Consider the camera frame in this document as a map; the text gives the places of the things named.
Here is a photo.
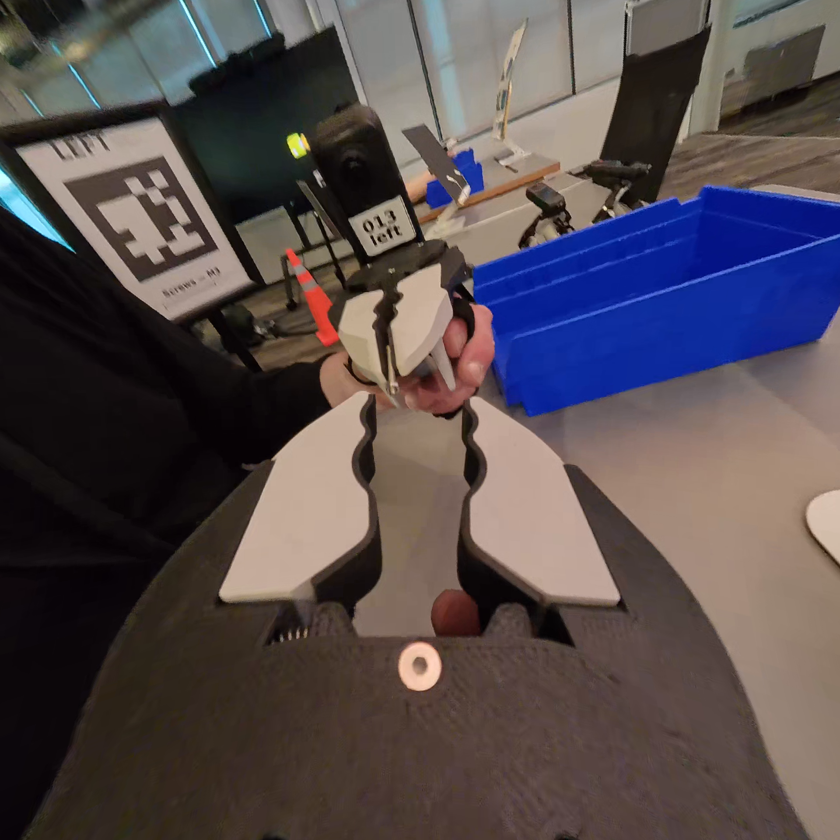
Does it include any black monitor screen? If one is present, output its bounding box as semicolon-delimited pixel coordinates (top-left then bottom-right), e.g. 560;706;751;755
172;25;363;227

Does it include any curved instruction board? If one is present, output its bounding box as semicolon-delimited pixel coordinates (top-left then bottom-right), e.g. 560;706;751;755
491;18;532;172

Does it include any orange traffic cone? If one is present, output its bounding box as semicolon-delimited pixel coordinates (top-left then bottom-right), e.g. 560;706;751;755
283;248;343;347

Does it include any framed black-white marker sign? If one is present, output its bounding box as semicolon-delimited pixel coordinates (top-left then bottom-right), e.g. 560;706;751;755
0;101;265;324

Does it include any person's black top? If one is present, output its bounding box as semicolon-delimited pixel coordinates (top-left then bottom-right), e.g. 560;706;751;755
0;206;277;840

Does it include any person's left forearm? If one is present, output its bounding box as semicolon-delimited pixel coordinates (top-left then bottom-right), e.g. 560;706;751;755
131;289;333;473

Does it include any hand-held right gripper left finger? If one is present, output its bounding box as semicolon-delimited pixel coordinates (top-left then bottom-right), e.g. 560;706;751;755
217;391;383;618

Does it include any black tilted panel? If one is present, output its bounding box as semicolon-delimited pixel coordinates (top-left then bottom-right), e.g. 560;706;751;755
400;125;475;201

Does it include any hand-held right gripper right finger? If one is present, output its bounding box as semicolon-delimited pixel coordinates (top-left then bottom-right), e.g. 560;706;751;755
457;397;622;624

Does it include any grey wall heater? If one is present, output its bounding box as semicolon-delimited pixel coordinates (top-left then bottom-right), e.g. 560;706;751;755
743;25;828;107

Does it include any wooden-top table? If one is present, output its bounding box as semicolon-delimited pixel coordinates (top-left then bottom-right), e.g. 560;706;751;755
416;154;563;227

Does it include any clear acrylic board stand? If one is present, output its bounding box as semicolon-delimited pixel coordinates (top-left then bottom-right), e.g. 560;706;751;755
805;489;840;567

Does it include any person's left hand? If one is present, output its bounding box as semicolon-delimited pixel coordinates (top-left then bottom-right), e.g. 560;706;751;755
320;304;496;419

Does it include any small black device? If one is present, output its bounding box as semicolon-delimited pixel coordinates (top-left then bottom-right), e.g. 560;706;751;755
518;184;575;249

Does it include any small blue plastic bin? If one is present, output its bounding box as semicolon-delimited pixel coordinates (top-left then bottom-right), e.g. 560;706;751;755
425;147;484;210

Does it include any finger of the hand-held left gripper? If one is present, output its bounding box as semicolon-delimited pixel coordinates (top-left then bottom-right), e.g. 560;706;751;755
387;264;455;380
336;289;395;388

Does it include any black office chair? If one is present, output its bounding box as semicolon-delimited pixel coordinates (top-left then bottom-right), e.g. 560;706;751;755
581;0;714;221

